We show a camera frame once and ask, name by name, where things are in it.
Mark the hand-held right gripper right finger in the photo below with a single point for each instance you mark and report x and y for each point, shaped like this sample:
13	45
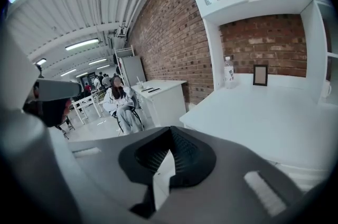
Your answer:
224	204

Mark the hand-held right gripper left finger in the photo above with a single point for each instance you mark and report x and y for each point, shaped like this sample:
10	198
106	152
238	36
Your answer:
105	178

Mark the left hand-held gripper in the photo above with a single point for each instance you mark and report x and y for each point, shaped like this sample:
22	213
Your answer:
16	80

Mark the white metal chair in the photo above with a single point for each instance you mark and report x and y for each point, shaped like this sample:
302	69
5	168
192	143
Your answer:
87	106

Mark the black metal chair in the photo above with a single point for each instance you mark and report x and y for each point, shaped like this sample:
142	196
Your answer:
66	125

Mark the row of ceiling light tubes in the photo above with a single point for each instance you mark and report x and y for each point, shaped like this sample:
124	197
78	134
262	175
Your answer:
82	44

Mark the black office chair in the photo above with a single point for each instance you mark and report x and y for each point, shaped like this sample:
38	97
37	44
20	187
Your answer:
137	113

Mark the grey cabinet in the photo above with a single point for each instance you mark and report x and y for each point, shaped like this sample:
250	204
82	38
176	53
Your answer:
133	71

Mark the clear plastic cup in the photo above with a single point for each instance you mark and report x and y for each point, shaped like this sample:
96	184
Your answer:
139	84

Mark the black phone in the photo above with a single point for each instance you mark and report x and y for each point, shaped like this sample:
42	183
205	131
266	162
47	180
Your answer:
147	89

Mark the small white desk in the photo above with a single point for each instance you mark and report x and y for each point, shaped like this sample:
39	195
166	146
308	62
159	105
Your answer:
163	101

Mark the white mug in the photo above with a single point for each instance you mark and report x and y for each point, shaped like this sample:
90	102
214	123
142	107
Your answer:
326	88

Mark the white hutch shelf unit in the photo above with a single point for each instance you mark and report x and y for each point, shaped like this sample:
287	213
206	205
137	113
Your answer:
227	9

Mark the white ladder frame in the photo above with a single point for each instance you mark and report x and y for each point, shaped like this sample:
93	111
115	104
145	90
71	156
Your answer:
124	52

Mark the black picture frame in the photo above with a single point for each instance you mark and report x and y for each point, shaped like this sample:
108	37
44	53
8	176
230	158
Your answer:
260	75

